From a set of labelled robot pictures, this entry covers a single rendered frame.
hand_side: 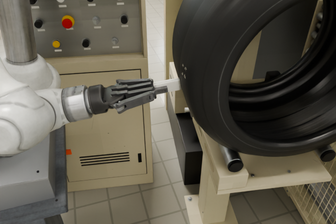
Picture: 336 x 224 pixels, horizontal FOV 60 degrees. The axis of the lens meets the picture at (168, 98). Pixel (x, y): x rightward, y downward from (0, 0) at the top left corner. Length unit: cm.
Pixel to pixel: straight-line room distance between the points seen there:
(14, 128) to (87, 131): 106
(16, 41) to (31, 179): 45
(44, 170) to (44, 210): 13
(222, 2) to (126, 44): 85
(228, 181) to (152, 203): 102
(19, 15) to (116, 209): 123
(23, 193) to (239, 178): 71
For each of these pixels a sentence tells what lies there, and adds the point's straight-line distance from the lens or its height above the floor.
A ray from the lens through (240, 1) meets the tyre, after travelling 60.
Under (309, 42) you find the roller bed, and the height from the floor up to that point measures 103.
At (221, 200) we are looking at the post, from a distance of 164.
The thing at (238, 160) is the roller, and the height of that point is 92.
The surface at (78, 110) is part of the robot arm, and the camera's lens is 75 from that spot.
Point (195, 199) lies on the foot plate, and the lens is 187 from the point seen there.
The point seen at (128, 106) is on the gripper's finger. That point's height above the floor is 110.
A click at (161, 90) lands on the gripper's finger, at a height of 112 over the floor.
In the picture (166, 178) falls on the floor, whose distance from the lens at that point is 198.
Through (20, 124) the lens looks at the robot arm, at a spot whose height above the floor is 119.
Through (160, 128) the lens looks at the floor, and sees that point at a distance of 233.
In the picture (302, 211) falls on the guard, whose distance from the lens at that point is 158.
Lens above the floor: 153
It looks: 35 degrees down
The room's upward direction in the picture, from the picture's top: straight up
